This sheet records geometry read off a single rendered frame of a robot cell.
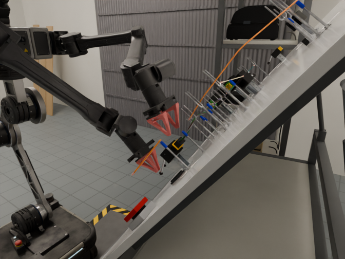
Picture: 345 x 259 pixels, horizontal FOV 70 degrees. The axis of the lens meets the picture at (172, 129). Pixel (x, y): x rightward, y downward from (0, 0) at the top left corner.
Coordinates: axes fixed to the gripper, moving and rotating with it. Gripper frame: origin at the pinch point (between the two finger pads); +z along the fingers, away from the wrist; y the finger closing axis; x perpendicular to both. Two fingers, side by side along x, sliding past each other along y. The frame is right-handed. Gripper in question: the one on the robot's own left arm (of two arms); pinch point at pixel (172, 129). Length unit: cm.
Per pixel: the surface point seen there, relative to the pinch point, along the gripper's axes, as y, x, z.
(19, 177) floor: 49, 266, 4
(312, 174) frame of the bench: 68, -15, 65
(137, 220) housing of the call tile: -29.2, -2.5, 9.6
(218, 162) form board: -28.6, -27.9, 0.2
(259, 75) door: 246, 41, 34
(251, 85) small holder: 19.9, -20.9, 0.0
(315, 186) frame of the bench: 55, -17, 65
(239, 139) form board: -27.9, -32.3, -2.3
